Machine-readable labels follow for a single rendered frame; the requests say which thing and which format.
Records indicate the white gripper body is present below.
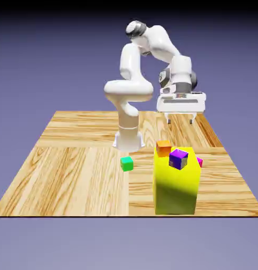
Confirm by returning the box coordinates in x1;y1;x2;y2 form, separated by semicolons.
156;91;207;114

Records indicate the small orange cube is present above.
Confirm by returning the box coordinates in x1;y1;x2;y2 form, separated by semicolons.
156;140;173;158

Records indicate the small purple cube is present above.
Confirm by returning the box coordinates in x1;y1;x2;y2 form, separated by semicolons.
168;148;189;171

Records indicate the small green cube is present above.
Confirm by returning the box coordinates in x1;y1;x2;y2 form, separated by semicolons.
120;156;134;172

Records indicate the large yellow box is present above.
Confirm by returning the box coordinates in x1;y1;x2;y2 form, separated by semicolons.
153;146;202;216

